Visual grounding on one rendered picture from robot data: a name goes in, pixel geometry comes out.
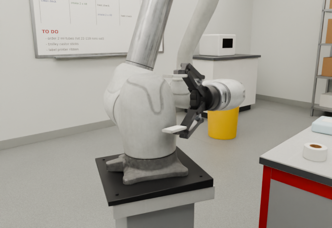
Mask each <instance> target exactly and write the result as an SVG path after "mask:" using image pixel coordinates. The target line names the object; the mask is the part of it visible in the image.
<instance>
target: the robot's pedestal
mask: <svg viewBox="0 0 332 228"><path fill-rule="evenodd" d="M214 196H215V185H213V187H208V188H203V189H198V190H193V191H188V192H182V193H177V194H172V195H167V196H161V197H156V198H151V199H146V200H140V201H135V202H130V203H125V204H120V205H115V206H110V210H111V213H112V216H113V219H115V221H116V228H194V206H195V203H196V202H201V201H206V200H211V199H214Z"/></svg>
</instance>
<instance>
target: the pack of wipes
mask: <svg viewBox="0 0 332 228"><path fill-rule="evenodd" d="M311 131H313V132H317V133H322V134H327V135H332V117H326V116H321V117H320V118H318V119H317V120H315V121H314V122H313V123H312V127H311Z"/></svg>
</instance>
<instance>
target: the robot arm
mask: <svg viewBox="0 0 332 228"><path fill-rule="evenodd" d="M172 2H173V0H142V4H141V7H140V11H139V14H138V18H137V21H136V25H135V28H134V32H133V35H132V39H131V43H130V46H129V50H128V53H127V57H126V61H125V63H122V64H120V65H119V66H117V67H116V69H115V71H114V73H113V76H112V78H111V81H110V83H109V85H108V87H107V88H106V90H105V92H104V96H103V105H104V109H105V111H106V113H107V115H108V116H109V118H110V119H111V120H112V121H113V122H114V123H115V124H116V125H117V126H118V128H119V130H120V134H121V136H122V140H123V145H124V154H122V155H120V156H119V158H117V159H114V160H111V161H107V162H106V165H107V171H111V172H124V176H123V184H125V185H131V184H134V183H137V182H145V181H151V180H158V179H164V178H171V177H184V176H187V175H188V169H187V168H186V167H185V166H183V165H182V163H181V162H180V160H179V159H178V158H177V152H176V135H179V137H180V138H185V139H188V138H189V137H190V136H191V135H192V133H193V132H194V131H195V130H196V128H197V127H198V126H199V125H200V124H201V123H203V122H204V119H203V118H202V117H201V114H202V113H203V112H204V111H226V110H231V109H234V108H236V107H238V106H239V105H241V104H242V103H243V101H244V100H245V98H246V97H245V87H244V86H243V85H242V84H241V83H240V82H238V81H236V80H232V79H215V80H204V79H205V75H201V74H200V73H199V72H198V71H197V70H196V69H195V68H194V66H193V53H194V51H195V48H196V46H197V44H198V42H199V41H200V39H201V37H202V35H203V33H204V31H205V29H206V27H207V25H208V23H209V21H210V19H211V17H212V15H213V13H214V12H215V9H216V7H217V5H218V2H219V0H198V3H197V6H196V8H195V10H194V13H193V15H192V17H191V20H190V22H189V24H188V27H187V29H186V32H185V34H184V36H183V39H182V41H181V44H180V46H179V50H178V53H177V61H176V70H174V71H173V74H163V77H162V76H160V75H158V74H156V73H155V72H153V69H154V66H155V62H156V59H157V56H158V52H159V49H160V45H161V42H162V38H163V35H164V31H165V28H166V23H167V20H168V16H169V13H170V9H171V6H172ZM164 78H172V80H171V81H169V82H168V83H167V81H166V80H165V79H164ZM175 107H179V108H184V109H188V110H187V111H188V112H187V114H186V116H185V118H184V119H183V121H182V123H181V125H176V109H175Z"/></svg>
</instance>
